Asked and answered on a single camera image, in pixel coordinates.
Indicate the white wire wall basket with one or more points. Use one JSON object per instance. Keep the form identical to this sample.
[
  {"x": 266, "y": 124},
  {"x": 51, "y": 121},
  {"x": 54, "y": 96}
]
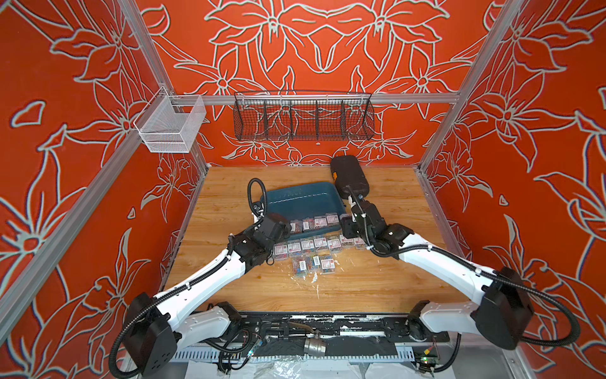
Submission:
[{"x": 169, "y": 123}]

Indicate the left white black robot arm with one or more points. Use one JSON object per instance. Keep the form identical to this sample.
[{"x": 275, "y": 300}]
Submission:
[{"x": 150, "y": 335}]

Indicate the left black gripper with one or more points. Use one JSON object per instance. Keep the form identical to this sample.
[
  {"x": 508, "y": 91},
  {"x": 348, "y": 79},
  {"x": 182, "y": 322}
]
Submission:
[{"x": 250, "y": 232}]

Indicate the second row clip box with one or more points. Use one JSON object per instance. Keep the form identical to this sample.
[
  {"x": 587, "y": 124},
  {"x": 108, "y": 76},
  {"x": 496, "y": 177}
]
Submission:
[{"x": 300, "y": 267}]

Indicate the black wire wall basket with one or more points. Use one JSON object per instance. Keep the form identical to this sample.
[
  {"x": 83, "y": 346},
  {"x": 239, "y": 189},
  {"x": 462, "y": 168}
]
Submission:
[{"x": 306, "y": 115}]

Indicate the blue plastic storage tray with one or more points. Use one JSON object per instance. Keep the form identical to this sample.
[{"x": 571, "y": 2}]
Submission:
[{"x": 307, "y": 202}]

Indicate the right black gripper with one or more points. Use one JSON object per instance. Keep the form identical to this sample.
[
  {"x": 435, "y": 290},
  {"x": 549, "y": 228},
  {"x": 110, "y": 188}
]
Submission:
[{"x": 348, "y": 224}]

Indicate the removed paper clip box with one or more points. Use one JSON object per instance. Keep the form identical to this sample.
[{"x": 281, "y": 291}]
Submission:
[
  {"x": 308, "y": 246},
  {"x": 280, "y": 251},
  {"x": 294, "y": 248},
  {"x": 334, "y": 244},
  {"x": 320, "y": 243},
  {"x": 359, "y": 244}
]

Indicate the paper clip box tray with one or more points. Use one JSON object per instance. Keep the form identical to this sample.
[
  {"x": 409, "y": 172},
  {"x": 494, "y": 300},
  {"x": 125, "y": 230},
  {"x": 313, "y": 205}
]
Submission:
[{"x": 313, "y": 263}]

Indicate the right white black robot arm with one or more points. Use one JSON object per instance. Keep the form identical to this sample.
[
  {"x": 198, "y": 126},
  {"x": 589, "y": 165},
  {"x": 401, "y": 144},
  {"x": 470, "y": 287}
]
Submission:
[{"x": 499, "y": 306}]

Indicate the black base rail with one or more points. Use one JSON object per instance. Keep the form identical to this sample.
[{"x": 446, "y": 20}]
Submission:
[{"x": 361, "y": 337}]

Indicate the black tool case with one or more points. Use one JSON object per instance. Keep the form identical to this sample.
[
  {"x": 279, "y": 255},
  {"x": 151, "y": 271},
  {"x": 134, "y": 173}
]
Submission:
[{"x": 348, "y": 177}]

